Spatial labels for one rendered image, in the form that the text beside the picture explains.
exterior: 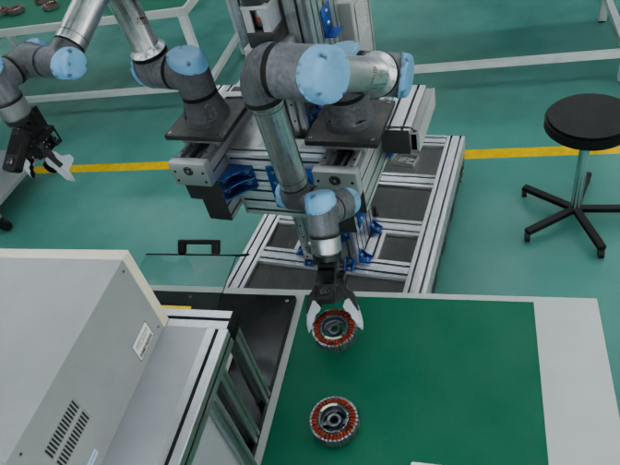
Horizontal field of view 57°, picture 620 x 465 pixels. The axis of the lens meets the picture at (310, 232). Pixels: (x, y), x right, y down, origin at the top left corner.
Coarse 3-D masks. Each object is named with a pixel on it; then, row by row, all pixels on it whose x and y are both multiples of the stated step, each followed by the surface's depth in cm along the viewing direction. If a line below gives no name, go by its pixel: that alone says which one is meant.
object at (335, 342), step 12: (324, 312) 144; (336, 312) 143; (348, 312) 143; (324, 324) 143; (336, 324) 142; (348, 324) 140; (324, 336) 139; (336, 336) 141; (348, 336) 137; (324, 348) 139; (336, 348) 137
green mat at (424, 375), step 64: (384, 320) 150; (448, 320) 146; (512, 320) 142; (320, 384) 140; (384, 384) 136; (448, 384) 133; (512, 384) 130; (320, 448) 128; (384, 448) 125; (448, 448) 122; (512, 448) 120
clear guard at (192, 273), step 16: (160, 256) 138; (176, 256) 136; (192, 256) 135; (208, 256) 134; (224, 256) 133; (144, 272) 135; (160, 272) 134; (176, 272) 133; (192, 272) 132; (208, 272) 130; (224, 272) 129; (160, 288) 130; (176, 288) 129; (192, 288) 128; (208, 288) 127; (176, 304) 125; (192, 304) 124; (208, 304) 123
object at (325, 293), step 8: (320, 264) 138; (328, 264) 138; (336, 264) 137; (320, 272) 136; (328, 272) 136; (336, 272) 136; (320, 280) 134; (328, 280) 134; (336, 280) 136; (320, 288) 132; (328, 288) 132; (320, 296) 131; (328, 296) 130
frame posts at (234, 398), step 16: (240, 336) 121; (240, 352) 122; (240, 368) 127; (256, 368) 130; (224, 384) 113; (256, 384) 131; (224, 400) 118; (240, 400) 121; (256, 400) 137; (240, 416) 121; (240, 432) 127; (256, 432) 130
